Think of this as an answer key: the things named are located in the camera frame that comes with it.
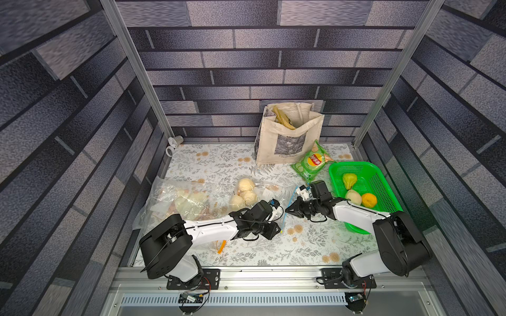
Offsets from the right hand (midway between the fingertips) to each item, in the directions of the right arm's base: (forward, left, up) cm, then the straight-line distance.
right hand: (284, 209), depth 87 cm
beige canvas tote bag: (+30, +2, +11) cm, 33 cm away
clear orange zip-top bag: (+5, +45, -2) cm, 46 cm away
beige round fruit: (+6, -34, +1) cm, 34 cm away
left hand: (-10, +2, +1) cm, 10 cm away
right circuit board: (-33, -25, -8) cm, 42 cm away
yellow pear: (+5, -40, 0) cm, 40 cm away
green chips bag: (+23, -16, +5) cm, 29 cm away
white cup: (+41, +63, +3) cm, 75 cm away
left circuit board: (-33, +38, -5) cm, 51 cm away
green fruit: (+17, -35, -1) cm, 39 cm away
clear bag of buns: (+8, +17, +1) cm, 19 cm away
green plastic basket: (+19, -46, -3) cm, 50 cm away
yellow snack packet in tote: (+38, 0, +22) cm, 44 cm away
